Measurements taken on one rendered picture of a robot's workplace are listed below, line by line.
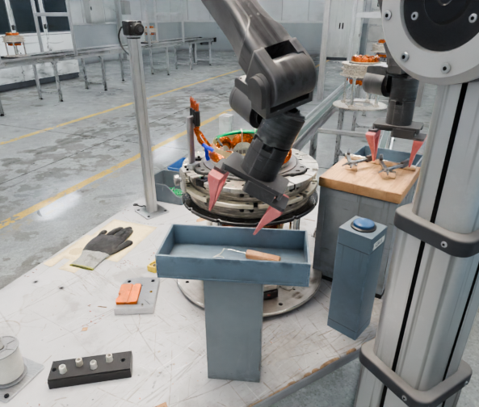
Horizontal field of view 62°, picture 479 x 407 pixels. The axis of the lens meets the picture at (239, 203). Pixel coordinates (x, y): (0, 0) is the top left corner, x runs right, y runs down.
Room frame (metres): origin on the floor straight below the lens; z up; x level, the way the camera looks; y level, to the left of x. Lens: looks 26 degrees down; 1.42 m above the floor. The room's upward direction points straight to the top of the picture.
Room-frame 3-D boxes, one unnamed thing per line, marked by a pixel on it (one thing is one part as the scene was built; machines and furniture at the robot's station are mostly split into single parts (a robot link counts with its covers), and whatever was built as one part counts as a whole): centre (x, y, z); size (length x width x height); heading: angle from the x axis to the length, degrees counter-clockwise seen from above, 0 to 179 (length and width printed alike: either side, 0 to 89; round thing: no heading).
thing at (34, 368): (0.55, 0.44, 0.83); 0.09 x 0.09 x 0.10; 68
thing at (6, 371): (0.55, 0.44, 0.82); 0.06 x 0.06 x 0.06
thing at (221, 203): (0.76, 0.01, 1.06); 0.09 x 0.04 x 0.01; 62
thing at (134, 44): (1.26, 0.31, 1.07); 0.03 x 0.03 x 0.57; 43
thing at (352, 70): (3.01, -0.90, 0.94); 0.39 x 0.39 x 0.30
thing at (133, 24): (1.25, 0.30, 1.37); 0.06 x 0.04 x 0.04; 43
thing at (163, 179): (1.40, 0.26, 0.82); 0.16 x 0.14 x 0.07; 67
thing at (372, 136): (0.92, -0.34, 1.13); 0.07 x 0.07 x 0.09; 59
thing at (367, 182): (0.91, -0.32, 1.05); 0.20 x 0.19 x 0.02; 147
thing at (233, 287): (0.58, 0.01, 0.92); 0.25 x 0.11 x 0.28; 84
